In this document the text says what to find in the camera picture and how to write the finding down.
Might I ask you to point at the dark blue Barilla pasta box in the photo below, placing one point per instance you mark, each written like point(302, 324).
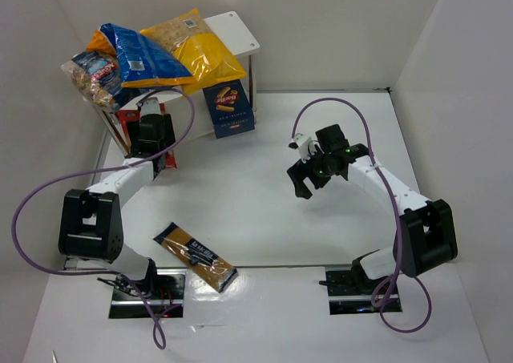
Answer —
point(229, 109)

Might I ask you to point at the red spaghetti pack on shelf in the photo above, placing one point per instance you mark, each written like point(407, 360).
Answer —
point(129, 120)

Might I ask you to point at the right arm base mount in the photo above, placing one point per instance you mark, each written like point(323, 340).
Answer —
point(348, 293)

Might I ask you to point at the yellow pasta bag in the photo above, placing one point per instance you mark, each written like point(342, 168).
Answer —
point(189, 39)

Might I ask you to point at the blue and orange pasta bag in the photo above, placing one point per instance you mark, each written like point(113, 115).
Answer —
point(143, 63)

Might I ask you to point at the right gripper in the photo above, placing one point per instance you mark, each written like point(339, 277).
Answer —
point(309, 175)

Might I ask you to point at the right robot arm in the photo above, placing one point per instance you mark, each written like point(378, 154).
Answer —
point(428, 237)

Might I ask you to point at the black La Sicilia spaghetti pack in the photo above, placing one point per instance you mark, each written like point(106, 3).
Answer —
point(204, 262)

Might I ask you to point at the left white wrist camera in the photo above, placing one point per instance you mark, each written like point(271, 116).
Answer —
point(149, 106)

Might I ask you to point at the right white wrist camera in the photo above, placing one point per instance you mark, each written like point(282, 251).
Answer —
point(305, 146)

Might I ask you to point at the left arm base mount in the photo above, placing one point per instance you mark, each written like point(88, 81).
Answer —
point(167, 301)

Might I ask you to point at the red spaghetti pack with barcode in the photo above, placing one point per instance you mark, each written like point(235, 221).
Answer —
point(170, 160)

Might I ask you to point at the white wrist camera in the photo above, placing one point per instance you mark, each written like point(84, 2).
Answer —
point(305, 146)
point(149, 106)

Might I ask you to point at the clear fusilli pasta bag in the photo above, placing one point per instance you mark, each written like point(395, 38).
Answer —
point(96, 76)

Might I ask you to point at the white two-tier shelf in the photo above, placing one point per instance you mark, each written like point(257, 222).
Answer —
point(237, 37)

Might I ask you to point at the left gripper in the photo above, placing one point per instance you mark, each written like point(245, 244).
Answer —
point(131, 147)

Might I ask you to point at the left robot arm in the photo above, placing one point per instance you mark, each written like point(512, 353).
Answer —
point(91, 224)

